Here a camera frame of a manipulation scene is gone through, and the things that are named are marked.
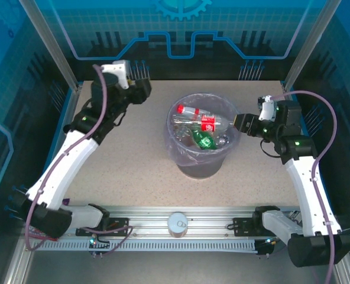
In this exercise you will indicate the green Sprite plastic bottle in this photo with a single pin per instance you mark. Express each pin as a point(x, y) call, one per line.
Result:
point(204, 141)

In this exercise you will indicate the grey mesh waste bin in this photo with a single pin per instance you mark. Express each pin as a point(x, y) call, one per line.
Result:
point(201, 170)

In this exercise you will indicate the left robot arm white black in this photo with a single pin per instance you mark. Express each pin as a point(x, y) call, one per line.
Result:
point(62, 165)

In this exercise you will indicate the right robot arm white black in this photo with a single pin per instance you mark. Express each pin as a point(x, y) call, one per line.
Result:
point(308, 183)

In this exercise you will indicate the bin with clear plastic bag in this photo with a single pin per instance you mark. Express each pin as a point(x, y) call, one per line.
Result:
point(175, 151)

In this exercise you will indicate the small purple packet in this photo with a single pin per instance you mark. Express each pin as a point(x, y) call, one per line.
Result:
point(66, 202)

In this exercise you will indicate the metal tin can pull tab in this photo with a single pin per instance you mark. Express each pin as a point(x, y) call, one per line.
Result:
point(178, 225)

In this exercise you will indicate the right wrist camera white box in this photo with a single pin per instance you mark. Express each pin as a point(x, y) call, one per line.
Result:
point(266, 109)

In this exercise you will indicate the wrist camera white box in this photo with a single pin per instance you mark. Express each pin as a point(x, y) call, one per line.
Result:
point(266, 109)
point(117, 69)

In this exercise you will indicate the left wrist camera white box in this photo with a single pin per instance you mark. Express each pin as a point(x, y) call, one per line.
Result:
point(117, 69)

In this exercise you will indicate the aluminium frame post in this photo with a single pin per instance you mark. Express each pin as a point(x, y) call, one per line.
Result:
point(308, 44)
point(53, 50)

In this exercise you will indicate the aluminium mounting rail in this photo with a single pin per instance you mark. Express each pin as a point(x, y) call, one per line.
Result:
point(210, 222)

